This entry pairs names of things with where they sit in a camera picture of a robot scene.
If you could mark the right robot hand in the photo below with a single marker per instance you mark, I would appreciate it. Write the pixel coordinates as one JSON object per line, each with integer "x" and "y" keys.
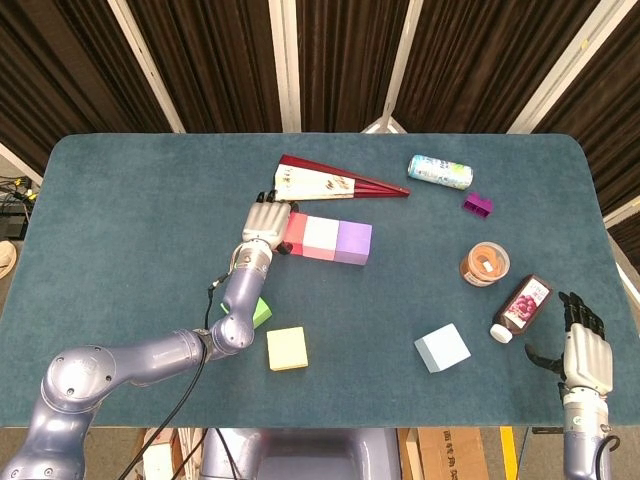
{"x": 590, "y": 360}

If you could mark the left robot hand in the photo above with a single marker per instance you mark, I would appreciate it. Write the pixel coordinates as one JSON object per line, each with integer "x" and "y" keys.
{"x": 265, "y": 222}

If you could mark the red cube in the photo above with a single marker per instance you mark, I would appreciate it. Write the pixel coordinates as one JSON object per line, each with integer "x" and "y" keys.
{"x": 295, "y": 232}

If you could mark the purple cube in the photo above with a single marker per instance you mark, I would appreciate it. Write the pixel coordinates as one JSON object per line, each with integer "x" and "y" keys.
{"x": 352, "y": 240}

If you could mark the light blue cube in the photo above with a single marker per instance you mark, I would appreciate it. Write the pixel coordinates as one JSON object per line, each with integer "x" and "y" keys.
{"x": 442, "y": 347}

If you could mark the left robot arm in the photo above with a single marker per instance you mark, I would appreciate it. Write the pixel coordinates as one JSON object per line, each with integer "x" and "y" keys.
{"x": 150, "y": 355}

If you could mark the pink cube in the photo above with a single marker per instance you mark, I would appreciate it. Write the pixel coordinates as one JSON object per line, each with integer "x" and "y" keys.
{"x": 320, "y": 232}

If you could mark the red folding paper fan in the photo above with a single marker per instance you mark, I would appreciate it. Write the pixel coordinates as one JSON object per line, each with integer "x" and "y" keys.
{"x": 310, "y": 182}

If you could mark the brown bottle with grape label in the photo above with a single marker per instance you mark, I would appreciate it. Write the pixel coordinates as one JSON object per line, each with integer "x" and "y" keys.
{"x": 522, "y": 305}

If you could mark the green cube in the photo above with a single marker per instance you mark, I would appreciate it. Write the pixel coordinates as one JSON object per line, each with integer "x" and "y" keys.
{"x": 262, "y": 312}

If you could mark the teal felt table cover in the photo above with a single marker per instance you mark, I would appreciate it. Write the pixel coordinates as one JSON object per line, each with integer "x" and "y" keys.
{"x": 150, "y": 200}

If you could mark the yellow cube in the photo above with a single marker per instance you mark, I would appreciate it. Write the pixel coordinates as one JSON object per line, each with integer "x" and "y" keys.
{"x": 286, "y": 347}

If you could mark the clear tub of rubber bands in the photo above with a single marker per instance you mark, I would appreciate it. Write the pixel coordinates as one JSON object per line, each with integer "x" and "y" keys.
{"x": 485, "y": 262}

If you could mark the dark brown curtain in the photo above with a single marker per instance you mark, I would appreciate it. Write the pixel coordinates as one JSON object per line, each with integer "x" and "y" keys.
{"x": 225, "y": 60}

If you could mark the brown cardboard box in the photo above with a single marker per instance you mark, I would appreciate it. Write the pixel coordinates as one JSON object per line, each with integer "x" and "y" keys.
{"x": 450, "y": 455}

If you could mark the printed drink can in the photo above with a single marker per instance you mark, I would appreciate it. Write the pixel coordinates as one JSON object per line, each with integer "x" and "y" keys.
{"x": 440, "y": 171}

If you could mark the small purple plastic brick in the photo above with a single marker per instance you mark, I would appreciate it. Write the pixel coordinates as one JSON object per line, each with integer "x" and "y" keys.
{"x": 477, "y": 205}

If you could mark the wooden plank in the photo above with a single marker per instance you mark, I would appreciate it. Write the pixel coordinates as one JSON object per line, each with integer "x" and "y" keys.
{"x": 412, "y": 460}

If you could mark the grey robot torso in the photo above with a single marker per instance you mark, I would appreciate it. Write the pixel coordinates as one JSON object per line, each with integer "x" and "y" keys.
{"x": 310, "y": 455}

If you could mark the white cardboard box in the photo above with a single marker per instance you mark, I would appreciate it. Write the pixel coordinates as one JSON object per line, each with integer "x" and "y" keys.
{"x": 157, "y": 457}

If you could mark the beige shoe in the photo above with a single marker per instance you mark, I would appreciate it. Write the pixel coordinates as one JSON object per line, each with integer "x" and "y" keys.
{"x": 6, "y": 255}

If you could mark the white partition frame post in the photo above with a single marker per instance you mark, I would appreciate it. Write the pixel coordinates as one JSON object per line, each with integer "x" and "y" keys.
{"x": 145, "y": 60}
{"x": 565, "y": 65}
{"x": 400, "y": 65}
{"x": 20, "y": 167}
{"x": 285, "y": 65}
{"x": 622, "y": 215}

